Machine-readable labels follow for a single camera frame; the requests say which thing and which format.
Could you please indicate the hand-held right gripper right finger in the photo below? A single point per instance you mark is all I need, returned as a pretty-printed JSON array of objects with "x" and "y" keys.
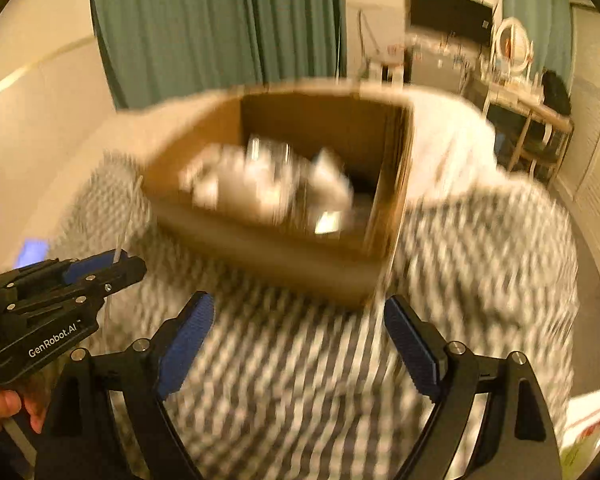
[{"x": 411, "y": 350}]

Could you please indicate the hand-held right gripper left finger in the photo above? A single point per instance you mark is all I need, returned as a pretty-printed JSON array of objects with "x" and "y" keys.
[{"x": 190, "y": 341}]

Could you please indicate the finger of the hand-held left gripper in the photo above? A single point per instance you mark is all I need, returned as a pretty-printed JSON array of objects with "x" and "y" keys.
[
  {"x": 92, "y": 266},
  {"x": 120, "y": 277}
]

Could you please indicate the cardboard box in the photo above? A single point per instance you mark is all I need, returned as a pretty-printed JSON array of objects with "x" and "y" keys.
[{"x": 280, "y": 262}]

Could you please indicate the person's left hand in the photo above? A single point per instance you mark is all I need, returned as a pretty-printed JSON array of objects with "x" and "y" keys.
[{"x": 2, "y": 405}]

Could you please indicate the checked blanket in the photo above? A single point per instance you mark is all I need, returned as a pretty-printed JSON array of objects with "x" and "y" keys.
[{"x": 305, "y": 385}]

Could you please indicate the heap of pale packets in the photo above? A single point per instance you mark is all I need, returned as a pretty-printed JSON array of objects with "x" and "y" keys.
[{"x": 260, "y": 185}]

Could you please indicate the white and green paper bag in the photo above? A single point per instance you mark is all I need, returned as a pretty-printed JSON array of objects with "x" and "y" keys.
[{"x": 585, "y": 435}]

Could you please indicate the green curtain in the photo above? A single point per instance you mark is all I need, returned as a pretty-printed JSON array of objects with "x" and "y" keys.
[
  {"x": 180, "y": 25},
  {"x": 535, "y": 5}
]

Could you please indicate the wooden dressing table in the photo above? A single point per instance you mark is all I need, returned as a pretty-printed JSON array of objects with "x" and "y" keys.
[{"x": 525, "y": 105}]

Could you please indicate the grey cabinet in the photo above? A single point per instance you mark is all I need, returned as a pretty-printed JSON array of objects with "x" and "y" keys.
[{"x": 440, "y": 67}]

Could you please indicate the black bag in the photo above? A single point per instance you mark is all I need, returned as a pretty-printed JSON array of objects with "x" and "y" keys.
[{"x": 555, "y": 92}]

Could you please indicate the black monitor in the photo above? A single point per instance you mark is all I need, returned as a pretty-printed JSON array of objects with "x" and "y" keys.
[{"x": 450, "y": 12}]

